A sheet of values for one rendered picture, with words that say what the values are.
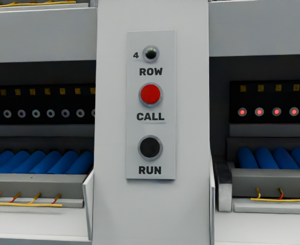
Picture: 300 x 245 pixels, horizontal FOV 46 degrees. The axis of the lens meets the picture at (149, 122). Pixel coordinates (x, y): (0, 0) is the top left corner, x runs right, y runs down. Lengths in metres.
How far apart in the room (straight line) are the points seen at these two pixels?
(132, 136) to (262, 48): 0.13
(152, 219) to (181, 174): 0.04
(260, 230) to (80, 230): 0.15
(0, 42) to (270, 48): 0.24
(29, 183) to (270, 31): 0.26
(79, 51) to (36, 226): 0.16
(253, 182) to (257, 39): 0.13
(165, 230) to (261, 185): 0.11
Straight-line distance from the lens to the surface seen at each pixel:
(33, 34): 0.34
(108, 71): 0.30
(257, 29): 0.31
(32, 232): 0.33
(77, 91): 0.46
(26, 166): 0.41
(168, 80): 0.29
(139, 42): 0.30
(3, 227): 0.34
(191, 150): 0.28
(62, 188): 0.35
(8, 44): 0.35
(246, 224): 0.32
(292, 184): 0.36
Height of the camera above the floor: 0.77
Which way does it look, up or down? 6 degrees up
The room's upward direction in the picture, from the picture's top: 1 degrees clockwise
